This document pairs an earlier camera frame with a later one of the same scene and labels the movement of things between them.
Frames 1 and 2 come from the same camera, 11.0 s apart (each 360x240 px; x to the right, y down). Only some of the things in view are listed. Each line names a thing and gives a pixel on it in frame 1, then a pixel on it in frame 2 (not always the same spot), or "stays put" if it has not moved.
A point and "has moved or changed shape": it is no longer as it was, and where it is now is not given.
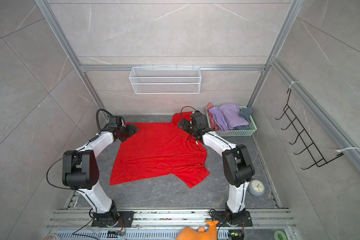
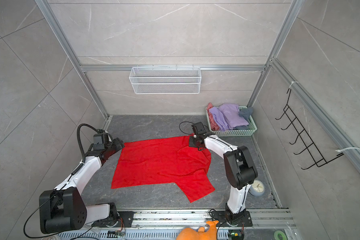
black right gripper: x=183 y=121 to x=191 y=144
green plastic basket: x=248 y=131 stays put
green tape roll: x=276 y=235 stays put
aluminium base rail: x=77 y=224 stays put
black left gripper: x=130 y=131 to x=118 y=144
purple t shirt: x=228 y=116 stays put
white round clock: x=256 y=187 stays put
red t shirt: x=160 y=150 has moved or changed shape
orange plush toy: x=189 y=234 stays put
